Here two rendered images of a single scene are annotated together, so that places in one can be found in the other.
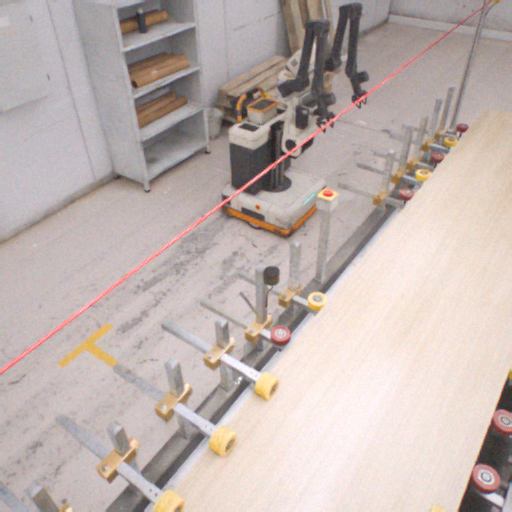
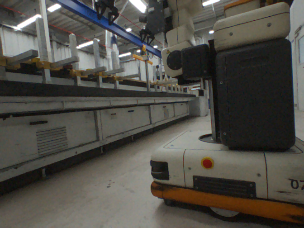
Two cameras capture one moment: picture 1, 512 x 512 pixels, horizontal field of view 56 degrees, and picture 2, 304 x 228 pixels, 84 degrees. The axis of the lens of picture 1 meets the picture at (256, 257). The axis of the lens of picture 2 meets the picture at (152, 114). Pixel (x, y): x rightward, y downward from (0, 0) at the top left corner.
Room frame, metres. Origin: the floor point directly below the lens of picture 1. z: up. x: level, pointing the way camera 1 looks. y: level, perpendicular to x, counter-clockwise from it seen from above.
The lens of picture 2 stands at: (4.21, -0.69, 0.50)
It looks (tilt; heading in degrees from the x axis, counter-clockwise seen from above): 3 degrees down; 171
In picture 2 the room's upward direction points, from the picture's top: 5 degrees counter-clockwise
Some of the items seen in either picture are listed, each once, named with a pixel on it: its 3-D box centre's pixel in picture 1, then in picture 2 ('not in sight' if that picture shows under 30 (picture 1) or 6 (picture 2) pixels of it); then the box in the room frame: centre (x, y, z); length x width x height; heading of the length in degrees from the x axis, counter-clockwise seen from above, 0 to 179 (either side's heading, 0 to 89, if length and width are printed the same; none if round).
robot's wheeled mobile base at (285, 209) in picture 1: (274, 195); (225, 159); (3.36, -0.16, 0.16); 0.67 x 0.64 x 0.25; 54
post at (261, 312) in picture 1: (261, 309); (161, 78); (1.34, -0.02, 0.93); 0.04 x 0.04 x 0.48; 54
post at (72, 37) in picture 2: (417, 151); (75, 64); (2.76, -1.05, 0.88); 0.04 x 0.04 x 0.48; 54
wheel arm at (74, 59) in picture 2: (419, 143); (55, 65); (2.96, -1.13, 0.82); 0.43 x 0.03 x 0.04; 54
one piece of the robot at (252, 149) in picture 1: (265, 146); (239, 79); (3.42, -0.09, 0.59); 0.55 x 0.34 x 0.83; 144
